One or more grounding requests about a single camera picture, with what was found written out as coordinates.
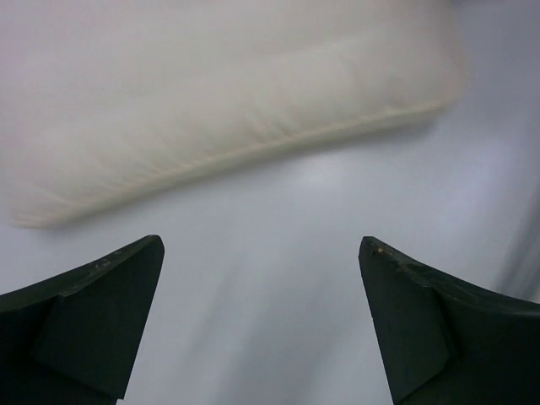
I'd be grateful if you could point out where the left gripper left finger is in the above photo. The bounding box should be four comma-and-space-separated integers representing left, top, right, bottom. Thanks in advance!
1, 235, 165, 404

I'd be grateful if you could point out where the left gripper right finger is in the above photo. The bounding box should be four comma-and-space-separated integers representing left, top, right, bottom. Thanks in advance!
359, 236, 539, 404

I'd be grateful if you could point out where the cream pillow with bear print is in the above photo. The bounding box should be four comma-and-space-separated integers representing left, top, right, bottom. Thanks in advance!
1, 1, 466, 228

